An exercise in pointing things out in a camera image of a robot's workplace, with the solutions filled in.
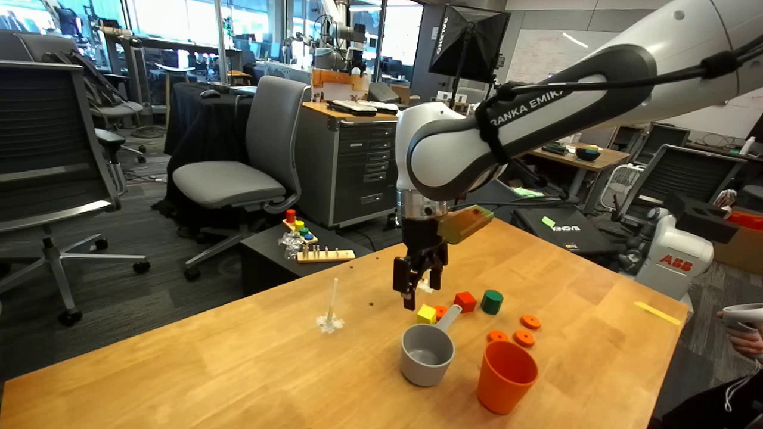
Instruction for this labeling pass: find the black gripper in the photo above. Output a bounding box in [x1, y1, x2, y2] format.
[390, 213, 451, 312]

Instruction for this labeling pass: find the red block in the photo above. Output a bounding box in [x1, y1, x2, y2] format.
[453, 289, 479, 314]

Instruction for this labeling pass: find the green block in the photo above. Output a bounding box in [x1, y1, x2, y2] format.
[479, 289, 504, 314]

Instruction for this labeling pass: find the white ABB robot base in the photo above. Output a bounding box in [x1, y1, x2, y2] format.
[633, 208, 714, 303]

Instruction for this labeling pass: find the grey measuring cup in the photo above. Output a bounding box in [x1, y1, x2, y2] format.
[398, 305, 464, 391]

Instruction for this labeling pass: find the orange plastic cup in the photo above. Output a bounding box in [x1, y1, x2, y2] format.
[475, 338, 541, 418]

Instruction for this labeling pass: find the operator hand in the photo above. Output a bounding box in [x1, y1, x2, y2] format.
[729, 323, 763, 362]

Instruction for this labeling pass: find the wooden strip toy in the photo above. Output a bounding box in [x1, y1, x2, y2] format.
[293, 249, 357, 266]

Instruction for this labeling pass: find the grey drawer cabinet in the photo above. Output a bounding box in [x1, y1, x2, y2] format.
[293, 100, 400, 232]

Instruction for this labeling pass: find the colourful stacking toy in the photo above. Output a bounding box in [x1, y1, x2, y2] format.
[282, 208, 318, 249]

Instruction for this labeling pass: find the clear plastic bag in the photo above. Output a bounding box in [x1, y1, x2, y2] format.
[276, 232, 308, 260]

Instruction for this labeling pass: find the black low side table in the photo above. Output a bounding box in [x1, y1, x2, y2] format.
[239, 224, 360, 297]

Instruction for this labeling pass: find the black case green label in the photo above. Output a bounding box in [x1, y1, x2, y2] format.
[512, 202, 617, 257]

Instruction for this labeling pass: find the grey padded office chair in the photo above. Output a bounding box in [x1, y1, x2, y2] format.
[169, 74, 313, 281]

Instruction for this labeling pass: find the yellow tape strip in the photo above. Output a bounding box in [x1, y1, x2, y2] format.
[632, 298, 684, 329]

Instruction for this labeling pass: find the white handheld controller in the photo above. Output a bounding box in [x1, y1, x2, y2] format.
[718, 301, 763, 329]

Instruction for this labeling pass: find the black mesh office chair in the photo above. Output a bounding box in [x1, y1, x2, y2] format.
[0, 58, 152, 329]

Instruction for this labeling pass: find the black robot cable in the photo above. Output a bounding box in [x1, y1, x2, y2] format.
[490, 43, 763, 104]

